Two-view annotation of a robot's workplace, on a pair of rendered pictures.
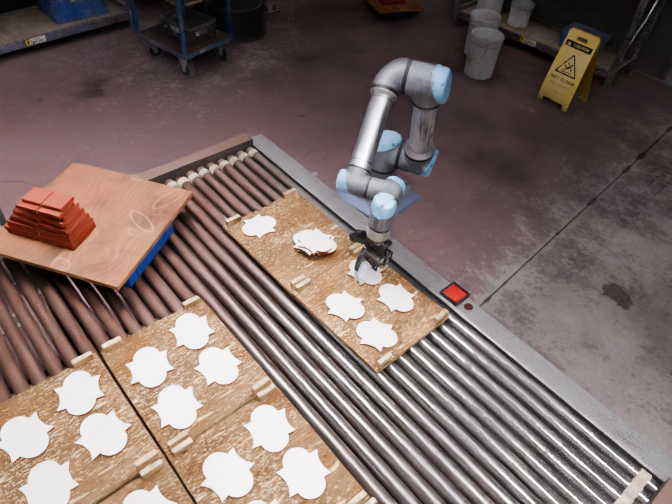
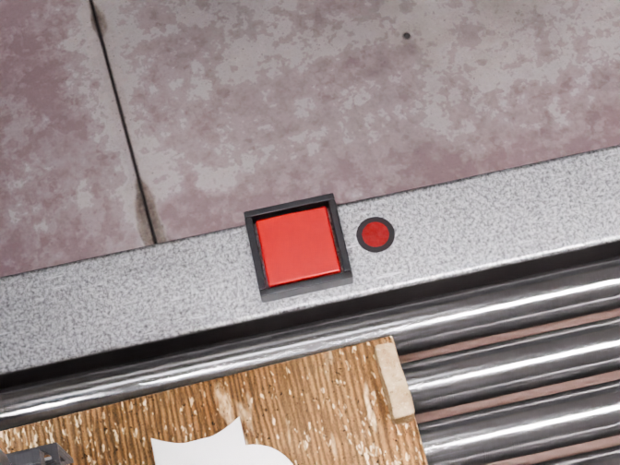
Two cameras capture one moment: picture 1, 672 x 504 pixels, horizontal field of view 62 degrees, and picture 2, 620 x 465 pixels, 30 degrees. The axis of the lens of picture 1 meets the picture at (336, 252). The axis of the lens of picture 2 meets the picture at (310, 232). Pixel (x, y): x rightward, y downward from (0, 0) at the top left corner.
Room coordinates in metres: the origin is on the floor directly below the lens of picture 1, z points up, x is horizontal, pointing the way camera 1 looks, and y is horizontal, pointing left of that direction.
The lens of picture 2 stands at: (1.07, -0.17, 1.80)
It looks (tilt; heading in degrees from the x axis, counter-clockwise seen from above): 68 degrees down; 310
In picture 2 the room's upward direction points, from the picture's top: 8 degrees counter-clockwise
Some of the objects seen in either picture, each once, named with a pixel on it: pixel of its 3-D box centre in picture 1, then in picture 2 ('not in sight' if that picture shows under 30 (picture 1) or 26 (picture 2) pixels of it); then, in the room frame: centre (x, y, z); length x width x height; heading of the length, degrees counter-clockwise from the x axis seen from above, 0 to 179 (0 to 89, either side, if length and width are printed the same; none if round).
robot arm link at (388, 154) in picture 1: (386, 150); not in sight; (1.88, -0.16, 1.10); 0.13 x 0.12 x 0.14; 74
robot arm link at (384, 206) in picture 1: (382, 212); not in sight; (1.33, -0.13, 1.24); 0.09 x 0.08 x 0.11; 164
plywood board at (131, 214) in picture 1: (93, 219); not in sight; (1.40, 0.85, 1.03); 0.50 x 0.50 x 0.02; 77
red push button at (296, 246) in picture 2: (454, 294); (298, 247); (1.31, -0.43, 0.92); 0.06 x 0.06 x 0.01; 44
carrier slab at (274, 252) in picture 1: (293, 238); not in sight; (1.50, 0.16, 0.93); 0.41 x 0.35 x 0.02; 45
